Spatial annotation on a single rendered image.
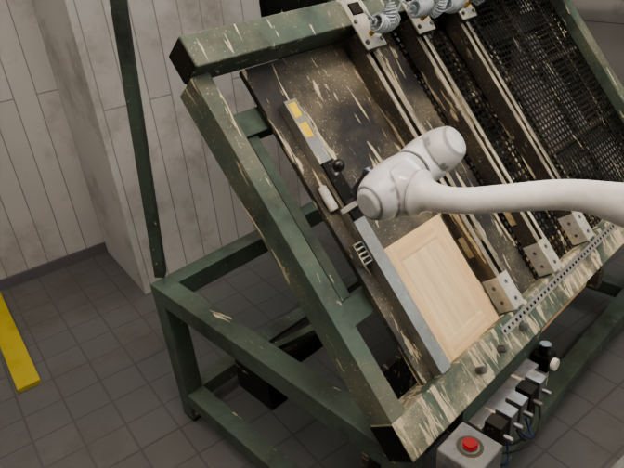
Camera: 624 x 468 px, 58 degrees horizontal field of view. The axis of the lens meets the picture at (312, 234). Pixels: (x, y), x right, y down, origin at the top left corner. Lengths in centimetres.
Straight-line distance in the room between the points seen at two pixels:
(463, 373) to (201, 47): 122
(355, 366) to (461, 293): 52
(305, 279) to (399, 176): 51
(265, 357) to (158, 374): 135
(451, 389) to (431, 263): 40
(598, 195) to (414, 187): 34
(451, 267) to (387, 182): 83
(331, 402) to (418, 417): 31
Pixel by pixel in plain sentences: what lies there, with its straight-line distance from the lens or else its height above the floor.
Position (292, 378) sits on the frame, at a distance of 195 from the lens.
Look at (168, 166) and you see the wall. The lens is 371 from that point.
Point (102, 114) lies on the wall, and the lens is 349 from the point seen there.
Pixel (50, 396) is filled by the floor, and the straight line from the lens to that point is 344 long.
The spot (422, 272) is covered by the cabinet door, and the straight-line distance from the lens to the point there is 185.
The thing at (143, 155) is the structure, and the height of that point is 142.
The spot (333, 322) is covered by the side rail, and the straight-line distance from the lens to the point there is 156.
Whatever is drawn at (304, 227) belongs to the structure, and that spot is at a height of 131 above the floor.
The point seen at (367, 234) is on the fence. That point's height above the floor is 128.
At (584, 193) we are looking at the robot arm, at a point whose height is 164.
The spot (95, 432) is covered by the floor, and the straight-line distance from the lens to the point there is 314.
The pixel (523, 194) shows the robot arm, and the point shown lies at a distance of 116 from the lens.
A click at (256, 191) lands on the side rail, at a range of 157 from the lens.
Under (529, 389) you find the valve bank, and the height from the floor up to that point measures 77.
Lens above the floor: 213
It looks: 29 degrees down
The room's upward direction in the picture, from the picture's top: 5 degrees counter-clockwise
